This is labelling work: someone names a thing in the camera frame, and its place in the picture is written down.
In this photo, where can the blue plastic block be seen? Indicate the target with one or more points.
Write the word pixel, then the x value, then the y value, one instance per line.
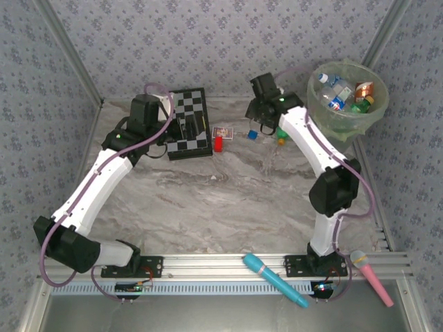
pixel 252 135

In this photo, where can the small circuit board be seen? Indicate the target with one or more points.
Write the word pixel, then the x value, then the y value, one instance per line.
pixel 322 287
pixel 131 287

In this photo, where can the orange-brown plastic bottle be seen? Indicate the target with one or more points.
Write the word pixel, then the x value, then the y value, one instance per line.
pixel 364 90

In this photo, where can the red plastic block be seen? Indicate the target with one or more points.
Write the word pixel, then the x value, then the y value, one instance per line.
pixel 218 144

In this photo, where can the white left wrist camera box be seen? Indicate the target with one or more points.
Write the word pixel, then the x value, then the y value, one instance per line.
pixel 167 107

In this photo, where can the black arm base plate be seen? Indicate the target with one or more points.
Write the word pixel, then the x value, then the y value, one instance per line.
pixel 154 266
pixel 294 266

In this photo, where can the grey metal tray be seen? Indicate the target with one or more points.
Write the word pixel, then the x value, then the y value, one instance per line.
pixel 221 314

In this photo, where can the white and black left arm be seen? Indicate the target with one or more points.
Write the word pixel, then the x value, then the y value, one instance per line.
pixel 93 186

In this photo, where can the translucent green plastic bin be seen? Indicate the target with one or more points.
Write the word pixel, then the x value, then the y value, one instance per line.
pixel 332 128

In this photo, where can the blue toy microphone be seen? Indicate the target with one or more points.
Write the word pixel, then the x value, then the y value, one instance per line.
pixel 273 278

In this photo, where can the aluminium frame post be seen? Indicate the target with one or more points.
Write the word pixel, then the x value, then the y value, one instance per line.
pixel 384 34
pixel 71 52

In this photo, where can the pink toy microphone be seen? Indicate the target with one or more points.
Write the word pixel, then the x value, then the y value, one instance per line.
pixel 372 276

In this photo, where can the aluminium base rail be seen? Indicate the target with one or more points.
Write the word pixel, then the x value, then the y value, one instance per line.
pixel 207 266

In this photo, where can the clear Pepsi bottle blue cap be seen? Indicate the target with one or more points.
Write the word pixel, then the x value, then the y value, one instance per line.
pixel 335 103

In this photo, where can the playing card box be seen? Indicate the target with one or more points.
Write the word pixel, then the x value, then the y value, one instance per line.
pixel 222 133

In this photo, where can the aluminium side rail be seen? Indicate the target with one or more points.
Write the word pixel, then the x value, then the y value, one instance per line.
pixel 382 228

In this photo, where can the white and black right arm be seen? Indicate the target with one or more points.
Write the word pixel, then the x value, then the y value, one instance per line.
pixel 311 138

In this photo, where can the black and grey chessboard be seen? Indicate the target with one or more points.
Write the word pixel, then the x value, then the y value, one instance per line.
pixel 192 147

